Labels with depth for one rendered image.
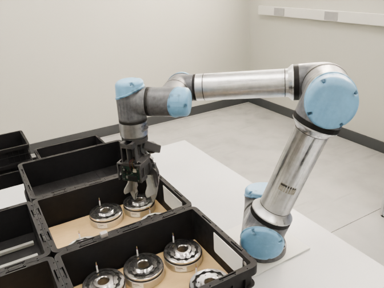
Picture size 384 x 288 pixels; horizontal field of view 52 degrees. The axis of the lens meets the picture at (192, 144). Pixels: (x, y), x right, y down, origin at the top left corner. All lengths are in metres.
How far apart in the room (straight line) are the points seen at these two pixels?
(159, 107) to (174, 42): 3.39
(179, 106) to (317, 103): 0.32
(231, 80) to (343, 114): 0.31
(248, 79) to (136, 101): 0.30
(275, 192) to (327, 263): 0.38
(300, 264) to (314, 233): 0.18
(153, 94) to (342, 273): 0.77
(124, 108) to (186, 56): 3.46
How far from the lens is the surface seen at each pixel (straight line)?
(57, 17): 3.91
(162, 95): 0.99
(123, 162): 1.07
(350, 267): 1.35
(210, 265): 1.10
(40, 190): 1.58
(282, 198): 1.05
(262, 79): 1.07
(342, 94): 0.93
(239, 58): 4.87
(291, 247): 1.38
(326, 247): 1.41
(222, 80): 1.08
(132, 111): 1.02
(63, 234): 1.30
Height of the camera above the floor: 1.55
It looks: 24 degrees down
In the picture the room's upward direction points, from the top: 3 degrees counter-clockwise
